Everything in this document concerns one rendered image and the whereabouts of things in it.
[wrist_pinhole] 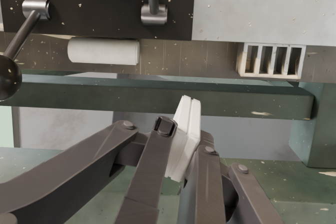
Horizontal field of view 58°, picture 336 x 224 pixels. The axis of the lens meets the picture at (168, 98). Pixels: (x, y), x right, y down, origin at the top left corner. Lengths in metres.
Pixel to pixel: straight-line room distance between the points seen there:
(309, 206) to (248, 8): 0.25
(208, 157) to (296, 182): 0.32
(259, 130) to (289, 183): 1.50
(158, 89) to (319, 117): 0.23
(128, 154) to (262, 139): 1.82
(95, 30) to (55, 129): 2.62
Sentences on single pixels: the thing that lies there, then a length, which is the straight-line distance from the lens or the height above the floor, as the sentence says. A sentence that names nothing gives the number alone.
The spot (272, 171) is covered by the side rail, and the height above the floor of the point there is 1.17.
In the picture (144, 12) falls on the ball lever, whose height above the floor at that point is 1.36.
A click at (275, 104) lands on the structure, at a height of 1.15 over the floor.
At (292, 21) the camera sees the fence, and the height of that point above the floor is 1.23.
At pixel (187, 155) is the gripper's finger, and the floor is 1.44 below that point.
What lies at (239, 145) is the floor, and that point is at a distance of 2.08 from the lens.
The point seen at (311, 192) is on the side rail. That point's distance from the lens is 0.45.
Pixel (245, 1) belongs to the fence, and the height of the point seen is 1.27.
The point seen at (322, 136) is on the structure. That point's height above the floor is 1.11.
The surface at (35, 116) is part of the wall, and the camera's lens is 2.80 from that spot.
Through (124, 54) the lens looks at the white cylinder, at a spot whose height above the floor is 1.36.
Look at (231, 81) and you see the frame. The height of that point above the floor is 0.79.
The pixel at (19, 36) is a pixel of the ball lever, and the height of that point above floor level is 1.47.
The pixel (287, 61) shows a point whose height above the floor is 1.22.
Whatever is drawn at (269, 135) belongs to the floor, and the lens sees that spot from 1.92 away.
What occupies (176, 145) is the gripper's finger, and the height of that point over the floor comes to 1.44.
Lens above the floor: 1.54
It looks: 38 degrees down
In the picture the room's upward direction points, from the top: 101 degrees counter-clockwise
